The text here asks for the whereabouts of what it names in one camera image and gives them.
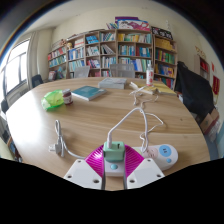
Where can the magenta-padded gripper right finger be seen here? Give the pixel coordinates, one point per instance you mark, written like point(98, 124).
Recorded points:
point(145, 172)

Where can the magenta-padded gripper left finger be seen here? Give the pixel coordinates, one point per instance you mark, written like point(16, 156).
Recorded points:
point(81, 173)

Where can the green charger block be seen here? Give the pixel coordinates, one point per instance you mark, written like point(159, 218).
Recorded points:
point(114, 151)

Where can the white power strip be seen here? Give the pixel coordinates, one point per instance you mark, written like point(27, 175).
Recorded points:
point(163, 154)

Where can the small dark jar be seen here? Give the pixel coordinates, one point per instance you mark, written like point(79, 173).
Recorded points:
point(67, 97)

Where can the green plastic bag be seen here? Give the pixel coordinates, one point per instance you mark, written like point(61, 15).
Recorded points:
point(52, 100)

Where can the teal book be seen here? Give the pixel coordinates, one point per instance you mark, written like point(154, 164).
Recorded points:
point(88, 92)

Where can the yellow book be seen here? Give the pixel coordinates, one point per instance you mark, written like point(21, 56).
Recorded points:
point(146, 90)

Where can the cardboard box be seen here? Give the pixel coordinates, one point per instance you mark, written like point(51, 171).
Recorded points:
point(210, 121)

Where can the yellow folder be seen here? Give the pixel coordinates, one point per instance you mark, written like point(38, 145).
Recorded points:
point(165, 88)

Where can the black cloth cover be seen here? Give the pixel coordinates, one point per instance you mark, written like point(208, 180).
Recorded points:
point(195, 91)

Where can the grey book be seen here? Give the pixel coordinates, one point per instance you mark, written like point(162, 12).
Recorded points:
point(112, 83)

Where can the white bottle with red label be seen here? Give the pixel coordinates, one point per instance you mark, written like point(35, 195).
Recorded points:
point(150, 76)

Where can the dark chair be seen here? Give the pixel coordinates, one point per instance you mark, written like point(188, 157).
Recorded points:
point(36, 80)

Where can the grey mesh chair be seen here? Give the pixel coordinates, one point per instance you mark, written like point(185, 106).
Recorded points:
point(122, 70)

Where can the wooden bookshelf unit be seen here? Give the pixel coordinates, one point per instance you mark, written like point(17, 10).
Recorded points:
point(133, 50)

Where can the window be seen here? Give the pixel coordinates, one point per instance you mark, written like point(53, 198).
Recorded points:
point(13, 70)

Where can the red wall hanging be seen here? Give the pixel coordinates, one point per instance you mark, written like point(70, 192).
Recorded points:
point(216, 85)

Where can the small wall shelf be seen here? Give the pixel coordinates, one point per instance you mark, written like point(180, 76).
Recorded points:
point(202, 66)

